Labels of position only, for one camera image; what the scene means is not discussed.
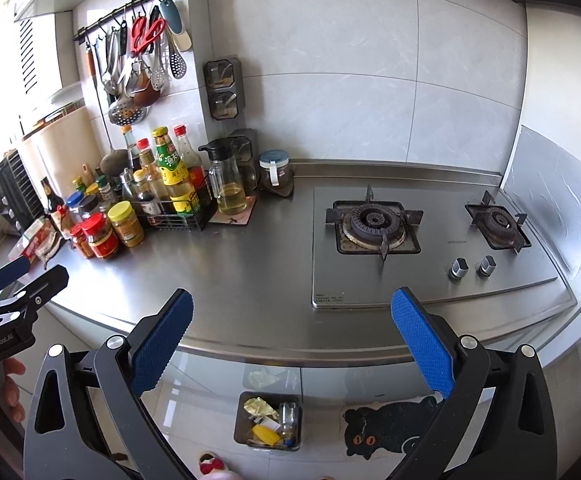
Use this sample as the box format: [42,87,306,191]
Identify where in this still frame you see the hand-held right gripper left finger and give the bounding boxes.
[23,288,194,480]

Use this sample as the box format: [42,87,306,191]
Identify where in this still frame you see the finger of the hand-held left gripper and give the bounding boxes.
[0,265,70,334]
[0,256,32,307]

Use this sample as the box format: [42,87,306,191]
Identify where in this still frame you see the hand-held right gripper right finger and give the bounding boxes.
[385,287,556,480]

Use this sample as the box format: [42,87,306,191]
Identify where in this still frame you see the black trash bin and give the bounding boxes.
[234,391,303,452]

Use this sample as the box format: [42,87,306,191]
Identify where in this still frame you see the pale yellow wrapper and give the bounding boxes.
[244,396,279,419]

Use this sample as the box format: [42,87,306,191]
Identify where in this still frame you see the red and white food packet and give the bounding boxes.
[8,220,67,269]

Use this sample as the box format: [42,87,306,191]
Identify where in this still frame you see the small red lid jar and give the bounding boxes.
[68,224,92,259]

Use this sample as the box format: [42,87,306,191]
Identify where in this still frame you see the stainless steel gas hob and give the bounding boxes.
[312,186,560,311]

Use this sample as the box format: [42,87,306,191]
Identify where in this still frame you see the large red lid jar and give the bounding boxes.
[81,212,120,261]

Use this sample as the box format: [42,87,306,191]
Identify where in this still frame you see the black toaster oven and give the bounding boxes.
[0,148,47,237]

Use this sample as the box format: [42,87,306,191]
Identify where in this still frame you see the dark glass bottle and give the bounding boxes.
[40,176,68,234]

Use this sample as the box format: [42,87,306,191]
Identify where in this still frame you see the blue lid jar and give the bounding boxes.
[66,191,86,224]

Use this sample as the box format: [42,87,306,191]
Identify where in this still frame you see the black bear floor mat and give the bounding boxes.
[341,394,447,461]

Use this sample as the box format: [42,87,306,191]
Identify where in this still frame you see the yellow lid jar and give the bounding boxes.
[107,200,146,249]

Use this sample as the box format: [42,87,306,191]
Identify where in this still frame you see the group of small seasoning bottles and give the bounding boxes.
[70,162,122,211]

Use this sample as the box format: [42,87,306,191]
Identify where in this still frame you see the small dark sauce bottle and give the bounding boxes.
[132,169,164,217]

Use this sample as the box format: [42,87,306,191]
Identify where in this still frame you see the slipper with red bow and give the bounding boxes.
[198,452,232,479]

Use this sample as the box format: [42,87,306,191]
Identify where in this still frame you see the beige cutting board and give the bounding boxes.
[20,106,117,212]

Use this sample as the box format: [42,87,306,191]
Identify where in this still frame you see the large gas burner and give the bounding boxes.
[325,184,425,262]

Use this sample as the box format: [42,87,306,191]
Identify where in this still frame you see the bright yellow packet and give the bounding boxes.
[251,424,278,447]

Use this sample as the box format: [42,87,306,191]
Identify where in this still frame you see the dark round ladle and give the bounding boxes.
[100,110,129,177]

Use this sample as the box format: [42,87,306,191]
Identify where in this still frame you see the small gas burner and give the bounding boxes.
[464,190,533,254]

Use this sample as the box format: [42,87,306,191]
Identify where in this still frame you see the clear plastic bottle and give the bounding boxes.
[277,402,299,444]

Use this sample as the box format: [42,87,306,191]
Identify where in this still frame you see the pink coaster mat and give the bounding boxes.
[209,195,258,225]

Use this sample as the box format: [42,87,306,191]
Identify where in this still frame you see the red cap amber bottle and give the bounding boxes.
[136,138,162,197]

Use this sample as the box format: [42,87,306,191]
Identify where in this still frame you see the yellow cap green label bottle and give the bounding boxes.
[151,126,196,217]

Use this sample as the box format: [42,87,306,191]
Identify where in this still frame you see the glass oil dispenser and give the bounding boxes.
[198,138,249,216]

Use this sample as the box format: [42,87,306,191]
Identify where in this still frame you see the steel round skimmer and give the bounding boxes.
[108,60,150,127]

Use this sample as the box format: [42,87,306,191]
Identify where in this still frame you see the red cap clear bottle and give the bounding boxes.
[173,124,206,197]

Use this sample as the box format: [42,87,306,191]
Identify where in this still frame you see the dark jar tray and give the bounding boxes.
[259,175,296,199]

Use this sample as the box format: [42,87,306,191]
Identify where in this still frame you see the foil splash guard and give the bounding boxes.
[501,125,581,303]

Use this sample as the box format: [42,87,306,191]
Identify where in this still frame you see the glass jar with grey lid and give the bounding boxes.
[258,149,292,189]

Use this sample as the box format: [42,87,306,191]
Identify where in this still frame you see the brown scoop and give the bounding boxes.
[132,67,164,109]

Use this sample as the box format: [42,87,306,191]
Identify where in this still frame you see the steel tongs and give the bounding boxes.
[102,27,124,97]

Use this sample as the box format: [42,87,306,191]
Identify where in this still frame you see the steel slotted spatula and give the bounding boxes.
[148,35,168,92]

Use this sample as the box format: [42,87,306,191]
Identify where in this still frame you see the steel slotted spoon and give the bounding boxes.
[167,35,188,81]

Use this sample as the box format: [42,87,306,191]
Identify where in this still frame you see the red scissors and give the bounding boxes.
[130,15,167,56]

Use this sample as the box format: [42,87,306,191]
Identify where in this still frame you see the black wire basket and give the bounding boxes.
[130,180,217,232]

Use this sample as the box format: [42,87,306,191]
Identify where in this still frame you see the wall mounted spice box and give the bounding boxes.
[227,128,260,192]
[209,89,246,122]

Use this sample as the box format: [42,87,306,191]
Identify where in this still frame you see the brown handled utensil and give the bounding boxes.
[85,42,99,92]

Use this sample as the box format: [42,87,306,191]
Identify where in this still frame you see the wall-mounted outlet box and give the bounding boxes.
[205,57,244,92]

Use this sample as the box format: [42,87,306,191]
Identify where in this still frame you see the blue handled white brush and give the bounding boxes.
[159,0,192,54]

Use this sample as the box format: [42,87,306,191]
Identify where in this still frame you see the black utensil rail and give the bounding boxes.
[73,0,182,44]

